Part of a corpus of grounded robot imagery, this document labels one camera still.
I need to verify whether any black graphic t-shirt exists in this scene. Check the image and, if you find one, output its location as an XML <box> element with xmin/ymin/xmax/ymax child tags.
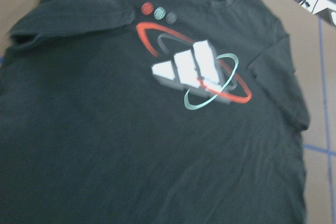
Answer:
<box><xmin>1</xmin><ymin>0</ymin><xmax>309</xmax><ymax>223</ymax></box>

